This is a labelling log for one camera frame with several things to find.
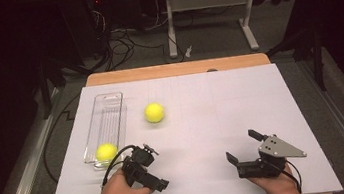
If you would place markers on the wooden table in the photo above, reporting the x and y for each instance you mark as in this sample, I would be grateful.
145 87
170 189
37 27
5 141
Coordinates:
156 71

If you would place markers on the white board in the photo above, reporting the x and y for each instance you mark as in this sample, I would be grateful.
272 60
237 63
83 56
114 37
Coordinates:
204 129

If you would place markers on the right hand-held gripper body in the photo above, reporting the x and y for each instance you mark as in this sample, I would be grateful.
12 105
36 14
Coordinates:
253 169

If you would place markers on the yellow tennis ball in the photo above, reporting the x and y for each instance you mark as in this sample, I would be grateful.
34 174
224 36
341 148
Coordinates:
154 112
106 152

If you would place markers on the black computer tower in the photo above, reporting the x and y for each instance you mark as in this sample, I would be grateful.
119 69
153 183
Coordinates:
87 27

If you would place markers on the small white plug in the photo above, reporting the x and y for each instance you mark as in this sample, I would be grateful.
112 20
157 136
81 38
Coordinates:
189 51

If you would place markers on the dark stand leg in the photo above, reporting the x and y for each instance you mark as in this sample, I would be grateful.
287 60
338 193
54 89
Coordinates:
316 57
45 90

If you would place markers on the person's left hand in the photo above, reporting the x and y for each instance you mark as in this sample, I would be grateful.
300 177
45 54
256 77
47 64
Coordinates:
117 193

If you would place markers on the person's right hand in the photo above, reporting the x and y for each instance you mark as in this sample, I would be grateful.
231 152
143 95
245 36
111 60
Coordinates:
280 185

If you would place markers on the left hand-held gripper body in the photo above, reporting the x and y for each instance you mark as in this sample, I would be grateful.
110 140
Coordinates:
141 173

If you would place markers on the clear plastic container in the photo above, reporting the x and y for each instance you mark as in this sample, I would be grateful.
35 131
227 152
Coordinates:
106 119

